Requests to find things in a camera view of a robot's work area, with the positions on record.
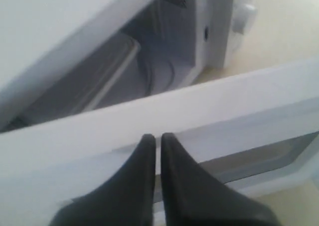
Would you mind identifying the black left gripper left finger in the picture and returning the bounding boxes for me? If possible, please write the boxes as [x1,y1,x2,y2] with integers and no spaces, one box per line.
[50,134,156,226]

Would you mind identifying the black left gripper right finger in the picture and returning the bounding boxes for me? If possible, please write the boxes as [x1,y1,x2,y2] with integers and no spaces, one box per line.
[160,133,276,226]

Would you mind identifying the white microwave door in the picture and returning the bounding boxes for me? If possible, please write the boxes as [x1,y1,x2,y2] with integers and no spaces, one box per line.
[0,58,319,226]

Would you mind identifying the white Midea microwave oven body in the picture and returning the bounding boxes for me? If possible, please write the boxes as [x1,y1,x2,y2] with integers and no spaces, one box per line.
[0,0,257,133]

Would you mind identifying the glass turntable plate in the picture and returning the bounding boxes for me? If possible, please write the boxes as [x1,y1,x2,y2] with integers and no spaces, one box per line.
[139,49,200,97]

